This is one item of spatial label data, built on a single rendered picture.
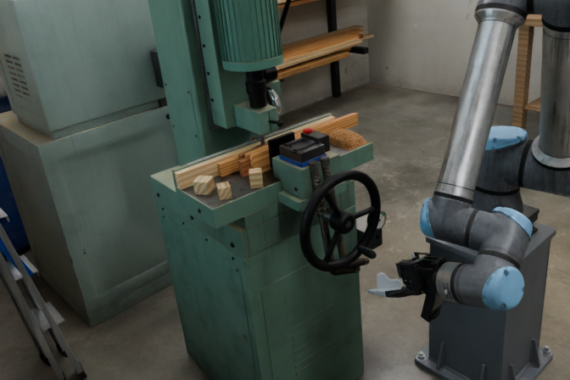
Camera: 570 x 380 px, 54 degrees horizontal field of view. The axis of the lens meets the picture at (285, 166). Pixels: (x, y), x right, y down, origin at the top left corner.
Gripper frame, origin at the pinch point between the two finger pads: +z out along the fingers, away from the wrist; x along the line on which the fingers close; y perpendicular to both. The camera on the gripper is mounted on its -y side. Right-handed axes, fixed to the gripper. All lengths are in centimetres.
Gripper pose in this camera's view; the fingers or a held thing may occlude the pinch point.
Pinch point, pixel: (388, 281)
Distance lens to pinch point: 150.0
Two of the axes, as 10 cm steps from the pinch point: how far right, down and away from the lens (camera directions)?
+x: -7.8, 3.2, -5.4
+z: -5.4, 0.7, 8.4
